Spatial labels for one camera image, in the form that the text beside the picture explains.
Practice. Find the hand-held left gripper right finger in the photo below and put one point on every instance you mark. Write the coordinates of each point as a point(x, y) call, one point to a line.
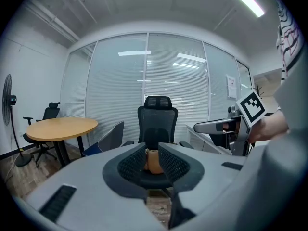
point(173, 165)

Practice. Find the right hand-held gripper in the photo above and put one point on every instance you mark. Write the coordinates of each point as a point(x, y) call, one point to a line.
point(251, 109)

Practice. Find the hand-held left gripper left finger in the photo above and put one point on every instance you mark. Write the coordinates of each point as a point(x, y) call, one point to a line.
point(131, 165)

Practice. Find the brown leather handbag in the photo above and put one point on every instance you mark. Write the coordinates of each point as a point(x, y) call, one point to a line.
point(154, 163)

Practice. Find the person's right forearm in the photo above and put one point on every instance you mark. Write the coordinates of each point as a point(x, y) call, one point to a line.
point(269, 129)

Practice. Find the grey-backed blue chair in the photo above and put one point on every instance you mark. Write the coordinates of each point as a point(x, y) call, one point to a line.
point(111, 138)

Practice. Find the paper notice on glass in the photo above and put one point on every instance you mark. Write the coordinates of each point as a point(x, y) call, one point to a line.
point(231, 88)

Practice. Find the black mesh office chair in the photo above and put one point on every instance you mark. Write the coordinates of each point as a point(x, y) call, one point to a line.
point(157, 119)

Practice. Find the black coat rack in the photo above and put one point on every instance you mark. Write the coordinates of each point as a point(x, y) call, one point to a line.
point(259, 90)

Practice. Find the round wooden table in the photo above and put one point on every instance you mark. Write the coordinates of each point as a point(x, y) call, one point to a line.
point(60, 127)

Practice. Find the black office chair with headrest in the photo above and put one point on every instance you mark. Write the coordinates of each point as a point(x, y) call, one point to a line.
point(50, 112)

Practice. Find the striped white shirt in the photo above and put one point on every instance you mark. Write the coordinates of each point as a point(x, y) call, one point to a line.
point(288, 44)

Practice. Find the long ceiling light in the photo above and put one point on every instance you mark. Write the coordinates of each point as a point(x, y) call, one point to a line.
point(247, 1)

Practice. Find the black standing fan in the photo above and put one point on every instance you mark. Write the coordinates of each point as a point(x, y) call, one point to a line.
point(7, 97)

